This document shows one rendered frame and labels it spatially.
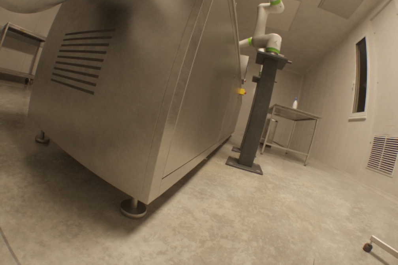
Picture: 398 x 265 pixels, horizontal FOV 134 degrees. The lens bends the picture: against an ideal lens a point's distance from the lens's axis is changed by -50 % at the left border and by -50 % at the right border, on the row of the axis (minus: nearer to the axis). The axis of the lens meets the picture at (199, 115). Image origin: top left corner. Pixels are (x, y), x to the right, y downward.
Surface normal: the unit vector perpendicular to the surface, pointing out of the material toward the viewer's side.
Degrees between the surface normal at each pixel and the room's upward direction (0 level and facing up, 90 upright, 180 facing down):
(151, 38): 90
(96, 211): 0
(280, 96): 90
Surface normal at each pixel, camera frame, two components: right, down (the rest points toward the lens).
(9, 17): 0.93, 0.26
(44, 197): 0.26, -0.96
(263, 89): -0.25, -0.05
